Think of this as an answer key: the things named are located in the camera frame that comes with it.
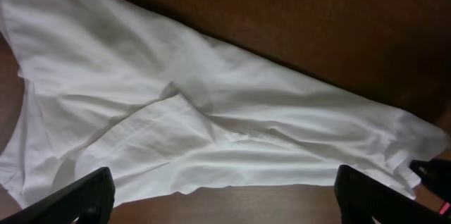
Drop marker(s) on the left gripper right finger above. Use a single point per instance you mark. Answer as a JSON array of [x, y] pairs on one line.
[[363, 200]]

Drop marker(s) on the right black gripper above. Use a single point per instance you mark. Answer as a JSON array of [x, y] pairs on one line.
[[435, 176]]

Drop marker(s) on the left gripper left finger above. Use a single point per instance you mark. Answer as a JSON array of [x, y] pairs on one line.
[[88, 200]]

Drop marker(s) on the white t-shirt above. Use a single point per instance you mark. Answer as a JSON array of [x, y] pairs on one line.
[[167, 109]]

